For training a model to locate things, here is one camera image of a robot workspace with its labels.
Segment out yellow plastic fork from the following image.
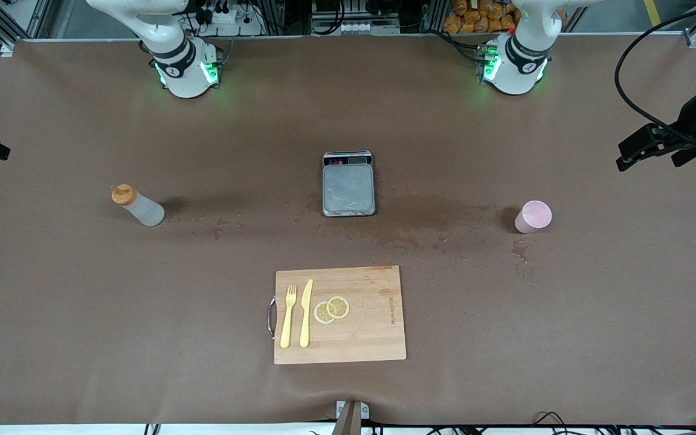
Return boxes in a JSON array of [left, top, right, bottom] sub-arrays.
[[280, 285, 297, 349]]

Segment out silver digital kitchen scale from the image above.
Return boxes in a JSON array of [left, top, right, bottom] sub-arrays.
[[322, 150, 377, 218]]

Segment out clear sauce bottle orange cap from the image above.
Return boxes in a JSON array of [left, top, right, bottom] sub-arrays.
[[111, 184, 166, 227]]

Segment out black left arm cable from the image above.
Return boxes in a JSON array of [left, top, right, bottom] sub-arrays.
[[614, 0, 696, 149]]

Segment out pile of orange bread rolls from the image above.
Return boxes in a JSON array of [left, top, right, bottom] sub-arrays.
[[443, 0, 521, 34]]

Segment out control box with white plugs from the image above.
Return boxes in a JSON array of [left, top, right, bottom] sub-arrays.
[[311, 0, 401, 36]]

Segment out looped black floor cable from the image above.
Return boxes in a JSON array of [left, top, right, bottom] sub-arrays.
[[532, 412, 568, 435]]

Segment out camera stand bracket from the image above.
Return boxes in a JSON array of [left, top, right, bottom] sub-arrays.
[[331, 400, 372, 435]]

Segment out yellow plastic knife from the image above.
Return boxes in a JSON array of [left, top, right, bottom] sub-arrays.
[[299, 279, 314, 349]]

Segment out wooden cutting board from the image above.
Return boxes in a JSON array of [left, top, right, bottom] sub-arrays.
[[268, 265, 407, 366]]

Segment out brown table mat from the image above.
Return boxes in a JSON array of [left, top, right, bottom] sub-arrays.
[[0, 33, 696, 427]]

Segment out white power strip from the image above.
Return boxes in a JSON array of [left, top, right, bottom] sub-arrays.
[[194, 0, 264, 37]]

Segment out pink plastic cup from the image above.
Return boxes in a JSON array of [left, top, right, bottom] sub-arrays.
[[514, 200, 553, 234]]

